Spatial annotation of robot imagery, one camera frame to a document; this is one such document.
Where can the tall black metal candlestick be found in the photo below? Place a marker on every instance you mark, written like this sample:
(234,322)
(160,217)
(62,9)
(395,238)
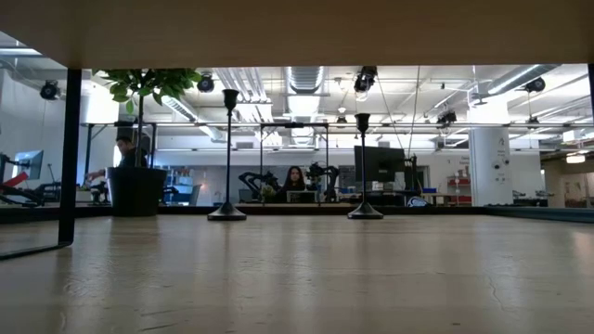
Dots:
(227,214)

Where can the background black robot arm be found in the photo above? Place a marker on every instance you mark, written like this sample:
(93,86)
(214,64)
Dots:
(255,178)
(327,174)

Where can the person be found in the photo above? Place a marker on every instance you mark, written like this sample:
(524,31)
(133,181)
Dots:
(293,178)
(126,150)

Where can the large dark computer monitor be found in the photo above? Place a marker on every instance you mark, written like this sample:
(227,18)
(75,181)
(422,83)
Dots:
(380,163)

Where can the black ceiling spotlight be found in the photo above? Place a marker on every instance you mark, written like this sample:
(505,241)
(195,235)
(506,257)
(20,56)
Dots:
(49,90)
(536,84)
(446,117)
(365,79)
(205,84)

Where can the raised wooden shelf board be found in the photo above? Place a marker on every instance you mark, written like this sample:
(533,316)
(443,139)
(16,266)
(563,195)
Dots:
(297,32)

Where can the green leafy plant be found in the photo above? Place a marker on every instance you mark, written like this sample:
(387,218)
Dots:
(148,81)

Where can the white round column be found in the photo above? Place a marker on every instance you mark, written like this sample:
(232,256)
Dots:
(490,167)

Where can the black metal shelf leg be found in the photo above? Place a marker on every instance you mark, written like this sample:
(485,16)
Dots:
(69,162)
(591,86)

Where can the small computer monitor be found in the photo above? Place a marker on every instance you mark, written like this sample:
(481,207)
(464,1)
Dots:
(29,164)

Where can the black metal background frame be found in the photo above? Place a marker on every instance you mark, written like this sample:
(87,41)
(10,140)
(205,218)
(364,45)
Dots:
(294,124)

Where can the black metal table frame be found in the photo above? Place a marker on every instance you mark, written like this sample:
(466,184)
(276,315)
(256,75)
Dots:
(287,210)

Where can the silver ribbed ceiling duct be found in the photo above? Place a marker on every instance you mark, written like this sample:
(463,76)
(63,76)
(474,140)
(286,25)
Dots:
(305,79)

